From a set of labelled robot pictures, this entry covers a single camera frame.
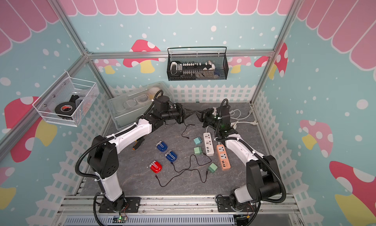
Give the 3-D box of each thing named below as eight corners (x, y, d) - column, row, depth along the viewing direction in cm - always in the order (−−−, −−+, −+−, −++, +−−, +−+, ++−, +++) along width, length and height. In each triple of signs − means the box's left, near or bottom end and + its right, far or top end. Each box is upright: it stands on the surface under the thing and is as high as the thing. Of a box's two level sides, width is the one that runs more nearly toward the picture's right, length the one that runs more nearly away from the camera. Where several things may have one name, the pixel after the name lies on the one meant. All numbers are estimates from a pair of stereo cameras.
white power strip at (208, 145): (206, 156, 92) (206, 154, 90) (202, 134, 103) (202, 132, 101) (214, 155, 93) (214, 153, 91) (209, 133, 103) (210, 131, 101)
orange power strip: (222, 171, 87) (223, 169, 85) (215, 147, 97) (216, 144, 95) (230, 170, 88) (231, 168, 85) (223, 146, 98) (223, 143, 95)
